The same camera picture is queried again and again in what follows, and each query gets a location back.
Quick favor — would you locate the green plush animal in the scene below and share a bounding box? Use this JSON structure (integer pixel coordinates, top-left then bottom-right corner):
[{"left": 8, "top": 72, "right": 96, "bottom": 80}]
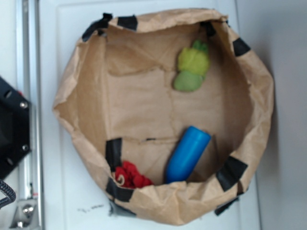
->
[{"left": 173, "top": 40, "right": 210, "bottom": 92}]

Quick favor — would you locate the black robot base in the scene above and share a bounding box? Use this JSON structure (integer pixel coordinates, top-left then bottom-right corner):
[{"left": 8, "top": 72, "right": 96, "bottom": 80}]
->
[{"left": 0, "top": 78, "right": 31, "bottom": 180}]

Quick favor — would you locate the brown paper bag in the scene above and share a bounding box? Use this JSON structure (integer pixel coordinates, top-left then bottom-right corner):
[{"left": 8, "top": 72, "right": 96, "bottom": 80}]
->
[{"left": 53, "top": 9, "right": 274, "bottom": 225}]

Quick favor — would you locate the blue cylinder bottle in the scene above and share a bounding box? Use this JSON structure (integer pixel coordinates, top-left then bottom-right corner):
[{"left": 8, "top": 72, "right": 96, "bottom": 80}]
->
[{"left": 165, "top": 126, "right": 212, "bottom": 184}]

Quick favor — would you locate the red plush toy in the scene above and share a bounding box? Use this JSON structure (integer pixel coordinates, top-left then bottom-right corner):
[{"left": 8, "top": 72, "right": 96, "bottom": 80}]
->
[{"left": 114, "top": 161, "right": 153, "bottom": 189}]

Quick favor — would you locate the aluminium frame rail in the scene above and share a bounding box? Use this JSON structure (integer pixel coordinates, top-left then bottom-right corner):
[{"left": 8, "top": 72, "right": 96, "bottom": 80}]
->
[{"left": 12, "top": 0, "right": 44, "bottom": 230}]

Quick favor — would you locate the black coiled cable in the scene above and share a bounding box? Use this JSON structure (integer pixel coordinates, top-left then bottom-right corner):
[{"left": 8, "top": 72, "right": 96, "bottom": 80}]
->
[{"left": 0, "top": 178, "right": 17, "bottom": 210}]

